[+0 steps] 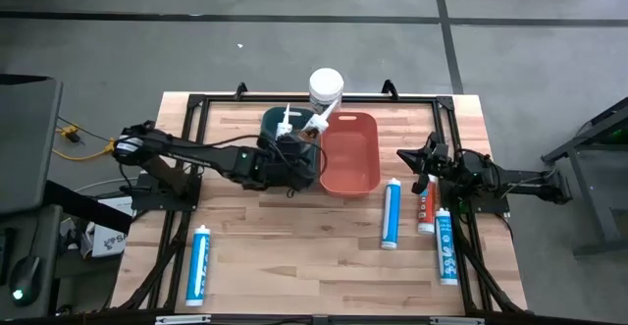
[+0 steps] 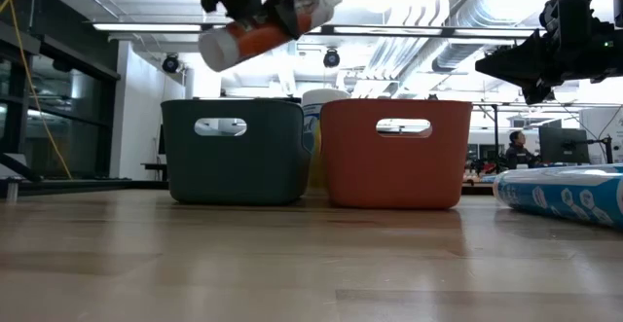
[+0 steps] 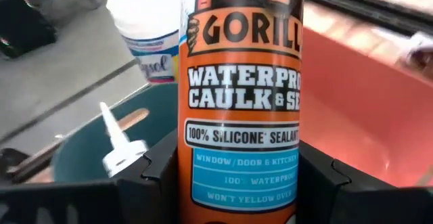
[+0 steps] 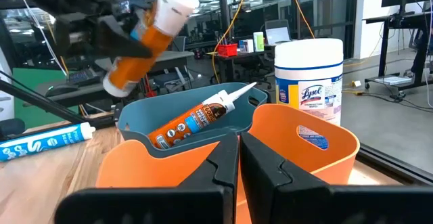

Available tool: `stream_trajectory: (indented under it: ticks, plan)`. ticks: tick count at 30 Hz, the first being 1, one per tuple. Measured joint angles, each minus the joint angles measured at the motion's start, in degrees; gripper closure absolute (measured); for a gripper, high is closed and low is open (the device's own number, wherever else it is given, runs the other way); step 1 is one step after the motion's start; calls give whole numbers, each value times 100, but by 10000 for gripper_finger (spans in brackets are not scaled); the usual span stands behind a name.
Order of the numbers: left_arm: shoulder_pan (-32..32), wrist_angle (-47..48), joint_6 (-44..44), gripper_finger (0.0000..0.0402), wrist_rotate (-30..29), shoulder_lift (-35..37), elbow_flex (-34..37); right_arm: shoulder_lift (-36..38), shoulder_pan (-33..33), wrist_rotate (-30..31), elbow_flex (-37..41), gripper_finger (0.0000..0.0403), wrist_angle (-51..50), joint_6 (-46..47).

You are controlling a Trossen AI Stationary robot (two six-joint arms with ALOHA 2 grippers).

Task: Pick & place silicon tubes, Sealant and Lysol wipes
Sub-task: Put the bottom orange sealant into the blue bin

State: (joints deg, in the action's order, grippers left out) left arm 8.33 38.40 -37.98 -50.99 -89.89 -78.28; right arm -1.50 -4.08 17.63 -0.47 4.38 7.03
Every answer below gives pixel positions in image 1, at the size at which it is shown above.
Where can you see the black frame clamp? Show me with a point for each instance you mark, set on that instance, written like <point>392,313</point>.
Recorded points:
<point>390,89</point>
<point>241,90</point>

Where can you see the teal plastic bin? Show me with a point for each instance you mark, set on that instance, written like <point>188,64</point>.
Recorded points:
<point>272,121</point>

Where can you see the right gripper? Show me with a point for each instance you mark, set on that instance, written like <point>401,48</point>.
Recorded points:
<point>444,165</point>

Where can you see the white flat box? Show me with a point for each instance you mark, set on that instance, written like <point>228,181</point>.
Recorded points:
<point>120,206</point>

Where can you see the black aluminium table frame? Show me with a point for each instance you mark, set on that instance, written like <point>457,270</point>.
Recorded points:
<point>392,99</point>

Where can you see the silver metal bracket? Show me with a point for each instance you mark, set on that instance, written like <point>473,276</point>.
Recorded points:
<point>456,320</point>
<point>182,319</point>

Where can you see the white printed box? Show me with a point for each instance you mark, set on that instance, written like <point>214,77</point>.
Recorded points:
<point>110,241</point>

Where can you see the black metal stand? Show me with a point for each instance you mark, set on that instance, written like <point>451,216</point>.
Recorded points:
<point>591,197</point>

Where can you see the orange sealant tube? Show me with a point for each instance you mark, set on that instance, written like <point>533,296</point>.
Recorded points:
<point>314,126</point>
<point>427,212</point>
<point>283,128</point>

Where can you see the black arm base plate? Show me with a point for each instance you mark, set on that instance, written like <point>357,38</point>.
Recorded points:
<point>490,206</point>
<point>147,200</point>

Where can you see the black diagonal bar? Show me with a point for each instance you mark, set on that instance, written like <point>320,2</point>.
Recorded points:
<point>88,207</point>

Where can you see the black computer monitor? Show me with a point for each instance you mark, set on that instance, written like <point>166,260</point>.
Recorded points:
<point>29,143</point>

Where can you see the grey side desk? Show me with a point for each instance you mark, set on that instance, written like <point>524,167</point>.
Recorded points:
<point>49,266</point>

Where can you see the orange plastic bin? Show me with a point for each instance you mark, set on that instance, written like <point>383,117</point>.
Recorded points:
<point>350,158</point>

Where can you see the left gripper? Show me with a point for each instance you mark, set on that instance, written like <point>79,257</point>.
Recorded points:
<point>284,168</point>

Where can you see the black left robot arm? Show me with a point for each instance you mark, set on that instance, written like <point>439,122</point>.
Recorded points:
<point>196,153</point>

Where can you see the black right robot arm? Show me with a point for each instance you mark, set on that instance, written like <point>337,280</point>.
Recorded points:
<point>520,177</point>

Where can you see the Lysol wipes canister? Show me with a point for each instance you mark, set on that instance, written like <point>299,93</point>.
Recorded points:
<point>326,84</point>

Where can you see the blue silicone tube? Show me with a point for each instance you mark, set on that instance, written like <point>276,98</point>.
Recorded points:
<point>445,246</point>
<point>391,217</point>
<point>197,266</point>

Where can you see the black computer mouse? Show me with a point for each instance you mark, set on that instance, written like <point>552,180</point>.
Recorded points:
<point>27,276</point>

